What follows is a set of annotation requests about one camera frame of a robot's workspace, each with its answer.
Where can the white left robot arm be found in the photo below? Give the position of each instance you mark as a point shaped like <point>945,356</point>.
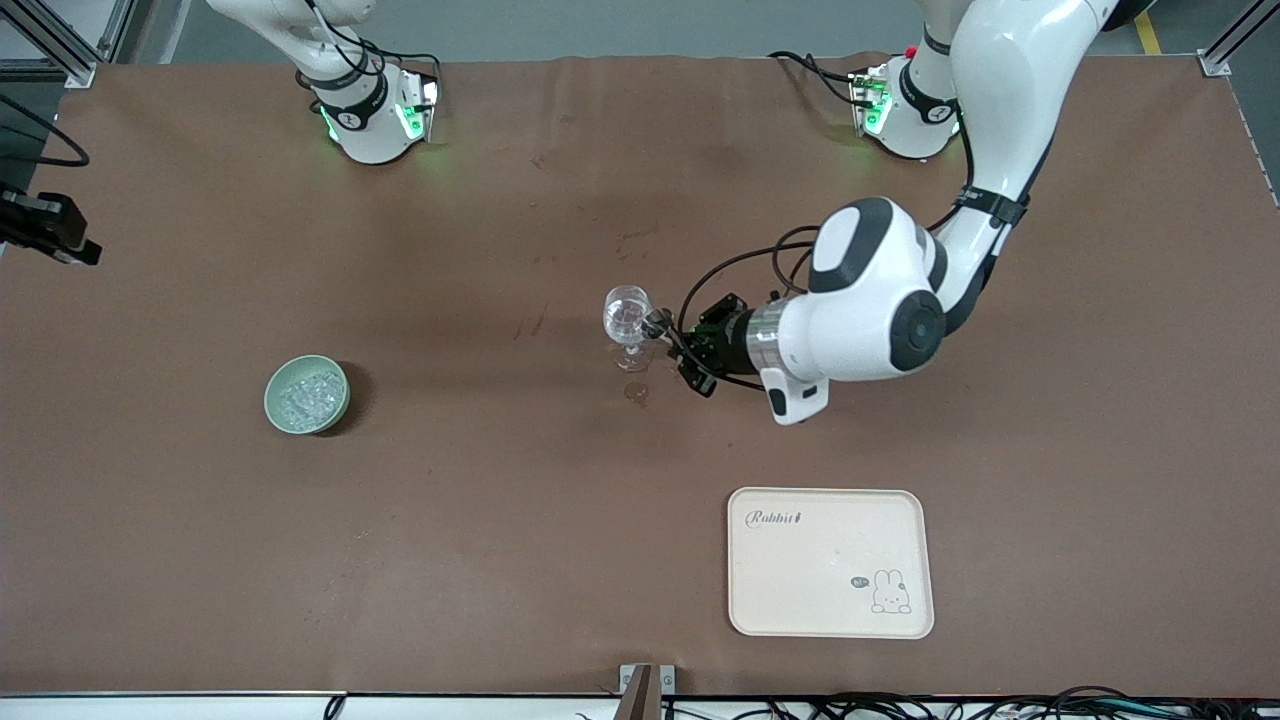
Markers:
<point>870,300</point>

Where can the cream rabbit print tray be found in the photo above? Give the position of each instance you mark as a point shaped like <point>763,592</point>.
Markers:
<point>800,590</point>

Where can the clear wine glass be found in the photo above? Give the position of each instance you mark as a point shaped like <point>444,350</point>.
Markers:
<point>625,315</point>

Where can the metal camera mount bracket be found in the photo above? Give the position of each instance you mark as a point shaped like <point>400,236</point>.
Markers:
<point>645,690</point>

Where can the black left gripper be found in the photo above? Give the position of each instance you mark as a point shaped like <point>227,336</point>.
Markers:
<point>728,340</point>

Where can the steel jigger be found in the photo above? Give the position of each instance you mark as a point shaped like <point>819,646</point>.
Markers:
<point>658,322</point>

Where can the pale green bowl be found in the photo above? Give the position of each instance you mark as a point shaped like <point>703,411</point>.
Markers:
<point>275,400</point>

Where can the clear ice cubes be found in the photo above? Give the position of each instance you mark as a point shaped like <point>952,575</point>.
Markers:
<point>308,398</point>

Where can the brown table cover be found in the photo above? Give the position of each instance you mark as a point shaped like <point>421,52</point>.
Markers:
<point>500,550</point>

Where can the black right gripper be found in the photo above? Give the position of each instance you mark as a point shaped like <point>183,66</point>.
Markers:
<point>40,224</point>

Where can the aluminium frame post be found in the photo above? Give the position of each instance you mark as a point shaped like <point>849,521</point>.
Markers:
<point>75,70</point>
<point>1215,62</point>

